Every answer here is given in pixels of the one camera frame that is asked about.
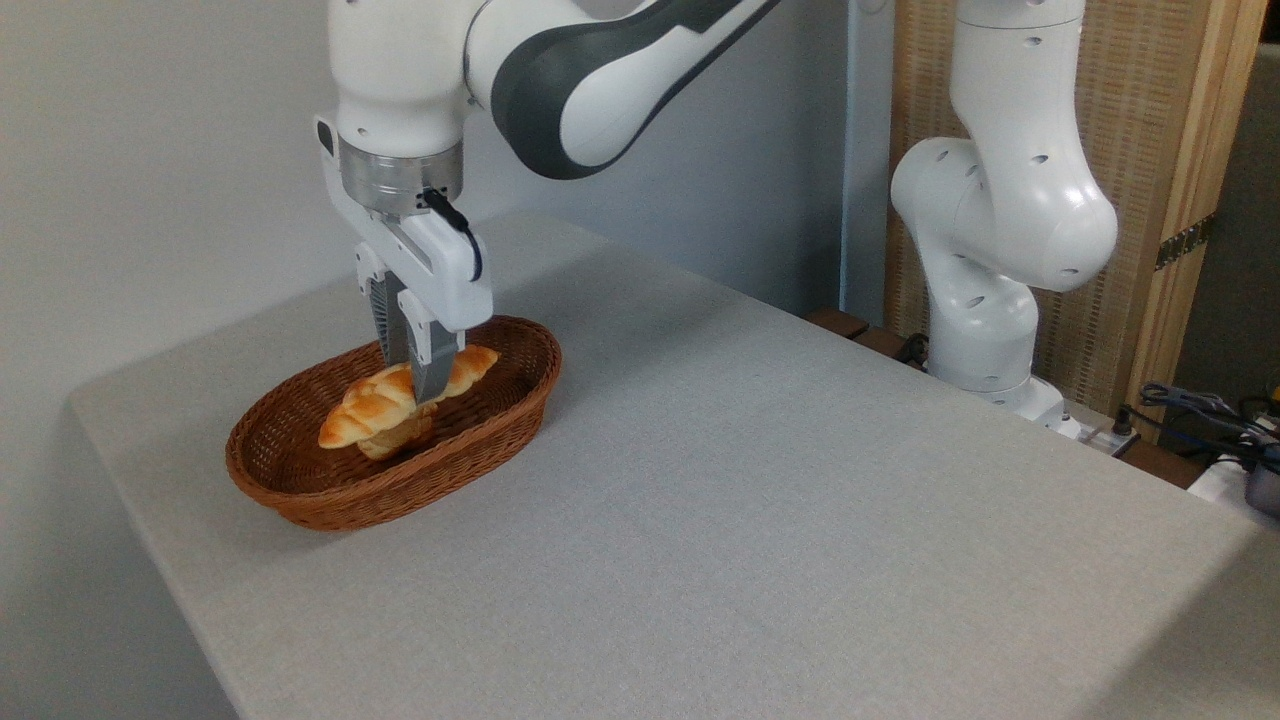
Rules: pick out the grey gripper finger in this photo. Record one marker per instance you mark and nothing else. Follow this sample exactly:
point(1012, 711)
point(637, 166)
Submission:
point(384, 320)
point(435, 365)

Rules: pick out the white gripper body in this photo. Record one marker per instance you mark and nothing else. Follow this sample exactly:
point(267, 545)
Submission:
point(445, 275)

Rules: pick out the long braided bread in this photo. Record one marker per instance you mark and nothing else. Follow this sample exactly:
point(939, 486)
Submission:
point(370, 405)

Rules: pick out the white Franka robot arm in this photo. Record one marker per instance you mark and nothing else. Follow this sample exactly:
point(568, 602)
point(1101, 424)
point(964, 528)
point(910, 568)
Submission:
point(400, 60)

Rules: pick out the small pale round bread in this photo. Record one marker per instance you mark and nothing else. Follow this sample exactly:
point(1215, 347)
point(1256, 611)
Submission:
point(395, 440)

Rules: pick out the brown wicker basket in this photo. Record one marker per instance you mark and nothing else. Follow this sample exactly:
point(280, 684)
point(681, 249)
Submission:
point(300, 500)

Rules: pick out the wooden woven folding screen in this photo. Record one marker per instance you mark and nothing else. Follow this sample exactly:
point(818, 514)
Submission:
point(1135, 100)

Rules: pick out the metal screen hinge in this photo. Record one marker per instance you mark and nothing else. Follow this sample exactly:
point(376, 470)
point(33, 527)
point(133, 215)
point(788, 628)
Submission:
point(1185, 242)

